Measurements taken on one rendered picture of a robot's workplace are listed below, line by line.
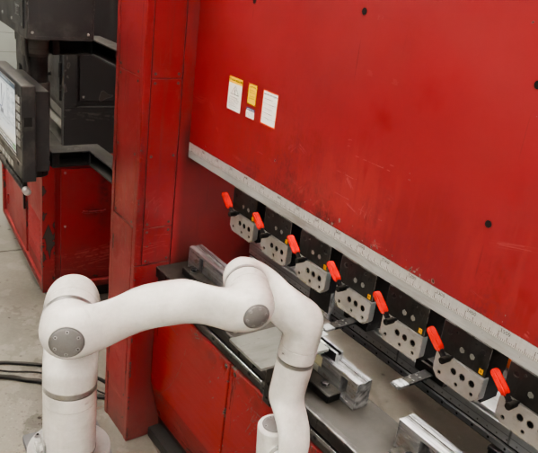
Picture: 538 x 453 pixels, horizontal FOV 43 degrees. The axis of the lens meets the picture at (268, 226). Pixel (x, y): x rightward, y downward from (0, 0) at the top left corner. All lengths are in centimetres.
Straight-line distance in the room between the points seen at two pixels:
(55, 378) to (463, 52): 117
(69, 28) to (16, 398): 184
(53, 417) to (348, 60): 119
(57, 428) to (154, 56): 142
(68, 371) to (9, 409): 198
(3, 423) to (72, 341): 203
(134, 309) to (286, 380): 41
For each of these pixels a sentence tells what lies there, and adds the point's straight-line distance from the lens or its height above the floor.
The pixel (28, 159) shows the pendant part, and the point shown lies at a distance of 264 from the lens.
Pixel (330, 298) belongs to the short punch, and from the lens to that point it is 216.
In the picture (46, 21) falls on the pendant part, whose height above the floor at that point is 182.
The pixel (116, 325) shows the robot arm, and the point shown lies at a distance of 148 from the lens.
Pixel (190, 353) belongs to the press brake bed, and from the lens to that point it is 273.
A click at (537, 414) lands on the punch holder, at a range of 171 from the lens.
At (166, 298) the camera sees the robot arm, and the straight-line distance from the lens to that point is 148.
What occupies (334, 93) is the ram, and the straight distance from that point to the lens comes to 200.
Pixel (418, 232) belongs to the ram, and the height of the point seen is 152.
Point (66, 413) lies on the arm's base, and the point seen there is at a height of 115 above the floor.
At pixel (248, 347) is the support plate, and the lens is 215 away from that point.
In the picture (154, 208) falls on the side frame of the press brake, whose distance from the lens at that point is 275.
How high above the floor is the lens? 215
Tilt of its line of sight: 22 degrees down
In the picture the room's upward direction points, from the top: 7 degrees clockwise
